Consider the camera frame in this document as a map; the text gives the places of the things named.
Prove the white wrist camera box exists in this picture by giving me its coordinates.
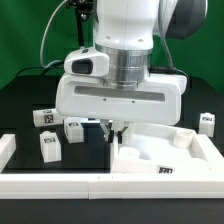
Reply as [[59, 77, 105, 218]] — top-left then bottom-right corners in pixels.
[[64, 47, 109, 77]]

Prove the white U-shaped fence frame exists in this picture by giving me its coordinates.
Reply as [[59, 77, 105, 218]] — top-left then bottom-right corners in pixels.
[[0, 135, 224, 199]]

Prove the grey cable loop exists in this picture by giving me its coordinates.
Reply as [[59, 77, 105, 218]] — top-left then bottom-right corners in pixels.
[[39, 0, 69, 69]]

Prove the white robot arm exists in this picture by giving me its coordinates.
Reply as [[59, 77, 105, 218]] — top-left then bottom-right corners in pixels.
[[55, 0, 208, 133]]

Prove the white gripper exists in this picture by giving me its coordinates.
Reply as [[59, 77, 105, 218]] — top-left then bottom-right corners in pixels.
[[55, 74, 187, 144]]

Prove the white square tabletop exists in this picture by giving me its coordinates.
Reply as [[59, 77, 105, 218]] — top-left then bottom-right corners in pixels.
[[112, 121, 212, 175]]

